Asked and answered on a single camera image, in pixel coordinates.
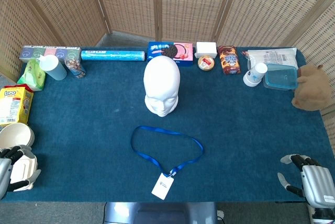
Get stack of flower paper cups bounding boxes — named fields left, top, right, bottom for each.
left=242, top=62, right=269, bottom=88

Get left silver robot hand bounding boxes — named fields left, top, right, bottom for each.
left=0, top=144, right=42, bottom=200

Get white foam mannequin head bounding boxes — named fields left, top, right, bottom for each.
left=144, top=55, right=182, bottom=118

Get white ID badge card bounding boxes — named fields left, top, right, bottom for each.
left=151, top=172, right=175, bottom=200

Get blue cling film roll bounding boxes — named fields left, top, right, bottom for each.
left=80, top=49, right=147, bottom=62

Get blue Oreo cookie box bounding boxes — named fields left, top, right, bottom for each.
left=147, top=41, right=194, bottom=68

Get clear jar of snack sticks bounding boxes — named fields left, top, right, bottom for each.
left=64, top=52, right=87, bottom=79

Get clear plastic bag white contents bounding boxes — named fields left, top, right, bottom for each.
left=245, top=48, right=299, bottom=70

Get yellow Lipo biscuit pack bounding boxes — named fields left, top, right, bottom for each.
left=0, top=83, right=35, bottom=126

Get beige bowl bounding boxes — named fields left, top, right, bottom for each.
left=0, top=122, right=36, bottom=149

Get pale blue plastic cup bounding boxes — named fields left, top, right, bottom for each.
left=38, top=54, right=68, bottom=81

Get green wet wipes pack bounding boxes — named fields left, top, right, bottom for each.
left=17, top=58, right=47, bottom=92

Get round gold lidded tin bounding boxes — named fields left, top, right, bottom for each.
left=197, top=55, right=216, bottom=72

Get blue lanyard strap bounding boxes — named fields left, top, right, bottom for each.
left=130, top=125, right=205, bottom=178

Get grey robot torso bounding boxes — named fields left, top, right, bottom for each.
left=104, top=202, right=219, bottom=224

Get brown chocolate cookie pack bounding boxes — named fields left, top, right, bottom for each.
left=217, top=46, right=241, bottom=75

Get multicolour tea gift box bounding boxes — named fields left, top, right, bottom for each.
left=19, top=45, right=81, bottom=60

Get woven bamboo folding screen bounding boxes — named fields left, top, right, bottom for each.
left=0, top=0, right=335, bottom=156

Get clear container with blue lid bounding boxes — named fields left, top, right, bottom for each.
left=263, top=63, right=299, bottom=91

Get teal blue table cloth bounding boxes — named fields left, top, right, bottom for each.
left=0, top=46, right=335, bottom=204

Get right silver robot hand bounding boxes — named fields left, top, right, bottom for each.
left=277, top=153, right=335, bottom=208

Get brown capybara plush toy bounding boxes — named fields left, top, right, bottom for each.
left=291, top=64, right=333, bottom=111

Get small white cardboard box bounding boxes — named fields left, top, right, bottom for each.
left=196, top=41, right=219, bottom=59

